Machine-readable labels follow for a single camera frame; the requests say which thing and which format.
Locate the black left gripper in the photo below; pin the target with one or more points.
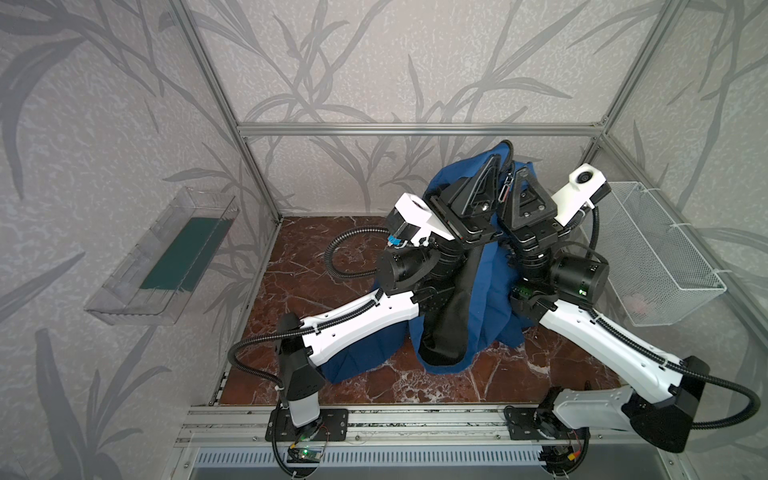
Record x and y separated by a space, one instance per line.
459 224

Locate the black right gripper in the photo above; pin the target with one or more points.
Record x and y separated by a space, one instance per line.
531 228

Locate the blue zip jacket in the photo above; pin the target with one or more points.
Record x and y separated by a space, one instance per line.
490 320

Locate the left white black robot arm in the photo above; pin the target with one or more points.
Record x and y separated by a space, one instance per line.
434 268

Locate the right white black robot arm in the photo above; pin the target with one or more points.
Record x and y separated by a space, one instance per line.
664 397

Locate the pink object in basket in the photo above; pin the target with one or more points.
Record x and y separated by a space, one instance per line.
636 304

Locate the green mat in tray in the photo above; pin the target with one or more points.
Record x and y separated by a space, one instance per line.
184 262

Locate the green circuit board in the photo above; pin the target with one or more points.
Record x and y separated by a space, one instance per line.
297 454

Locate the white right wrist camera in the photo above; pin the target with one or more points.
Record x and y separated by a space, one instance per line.
586 186

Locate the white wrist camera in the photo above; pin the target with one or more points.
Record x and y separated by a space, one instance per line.
586 186
411 222

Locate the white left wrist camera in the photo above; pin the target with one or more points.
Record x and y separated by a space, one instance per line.
411 222

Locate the white wire mesh basket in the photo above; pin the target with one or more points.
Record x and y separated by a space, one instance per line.
649 253

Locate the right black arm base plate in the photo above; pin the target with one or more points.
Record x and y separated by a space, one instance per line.
528 423

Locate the aluminium frame struts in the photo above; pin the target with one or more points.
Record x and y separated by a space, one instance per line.
743 304

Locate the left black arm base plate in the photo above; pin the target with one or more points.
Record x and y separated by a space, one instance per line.
331 425

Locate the clear plastic wall tray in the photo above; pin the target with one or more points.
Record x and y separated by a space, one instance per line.
120 301

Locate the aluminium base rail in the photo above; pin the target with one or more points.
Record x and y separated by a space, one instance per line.
366 426

